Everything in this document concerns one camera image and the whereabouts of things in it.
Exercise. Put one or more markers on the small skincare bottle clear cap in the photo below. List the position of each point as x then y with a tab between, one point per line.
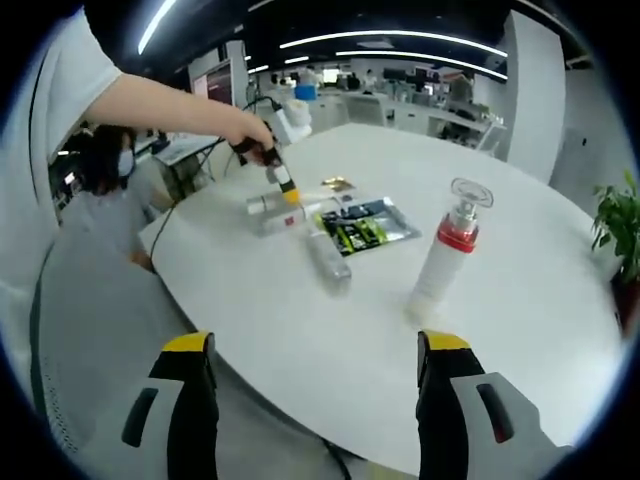
330	265
285	222

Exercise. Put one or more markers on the blue storage box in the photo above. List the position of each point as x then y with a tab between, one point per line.
306	91

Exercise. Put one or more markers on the gold skincare sachet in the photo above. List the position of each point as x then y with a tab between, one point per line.
337	183

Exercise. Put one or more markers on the row of white office desks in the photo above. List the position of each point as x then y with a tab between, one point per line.
400	112

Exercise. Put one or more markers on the long straight ceiling light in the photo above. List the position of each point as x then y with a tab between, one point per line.
156	25

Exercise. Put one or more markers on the white skincare tube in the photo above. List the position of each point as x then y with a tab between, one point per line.
265	204

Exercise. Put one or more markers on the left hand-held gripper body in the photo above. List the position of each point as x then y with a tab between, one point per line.
292	122

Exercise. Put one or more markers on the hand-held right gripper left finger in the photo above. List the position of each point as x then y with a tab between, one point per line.
190	410

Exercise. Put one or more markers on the skincare pump bottle red collar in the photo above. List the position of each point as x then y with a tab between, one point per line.
440	270

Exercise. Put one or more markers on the grey mesh office chair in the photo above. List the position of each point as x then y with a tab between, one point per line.
90	325

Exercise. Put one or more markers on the pink display screen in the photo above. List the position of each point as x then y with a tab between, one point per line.
215	82

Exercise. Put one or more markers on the potted green plant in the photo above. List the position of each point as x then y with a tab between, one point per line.
617	215

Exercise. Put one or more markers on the curved ceiling light strip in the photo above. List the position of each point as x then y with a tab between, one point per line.
400	34
425	56

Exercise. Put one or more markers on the green black skincare packet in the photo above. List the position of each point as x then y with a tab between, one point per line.
370	232

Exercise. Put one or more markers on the person's left hand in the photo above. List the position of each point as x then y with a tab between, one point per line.
247	130

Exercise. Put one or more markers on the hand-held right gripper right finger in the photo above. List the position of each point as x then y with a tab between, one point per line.
445	400

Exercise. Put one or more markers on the white desk black legs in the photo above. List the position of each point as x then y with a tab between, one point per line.
185	147

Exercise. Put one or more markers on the person in white shirt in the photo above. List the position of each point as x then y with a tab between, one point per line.
60	90

